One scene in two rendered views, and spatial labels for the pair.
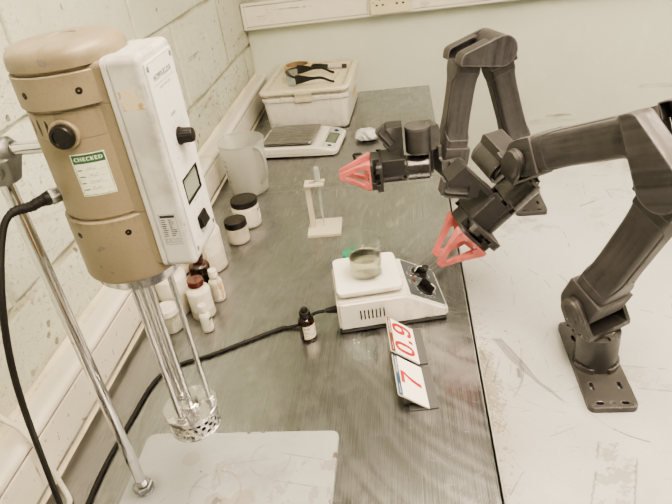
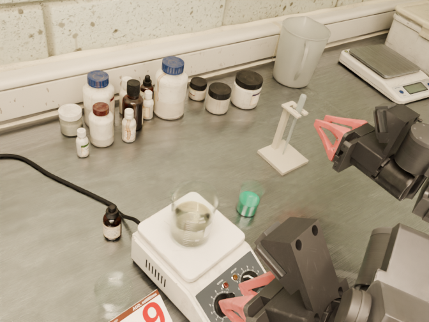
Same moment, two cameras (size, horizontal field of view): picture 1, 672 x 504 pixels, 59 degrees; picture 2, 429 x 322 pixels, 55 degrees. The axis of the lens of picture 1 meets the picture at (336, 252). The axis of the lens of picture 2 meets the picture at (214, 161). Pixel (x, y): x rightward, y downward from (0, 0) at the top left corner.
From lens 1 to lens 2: 0.69 m
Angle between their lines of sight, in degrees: 31
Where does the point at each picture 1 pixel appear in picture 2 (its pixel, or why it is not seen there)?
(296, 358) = (75, 240)
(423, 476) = not seen: outside the picture
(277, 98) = (406, 20)
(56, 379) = not seen: outside the picture
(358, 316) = (144, 262)
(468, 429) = not seen: outside the picture
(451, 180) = (265, 240)
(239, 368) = (40, 204)
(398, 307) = (177, 294)
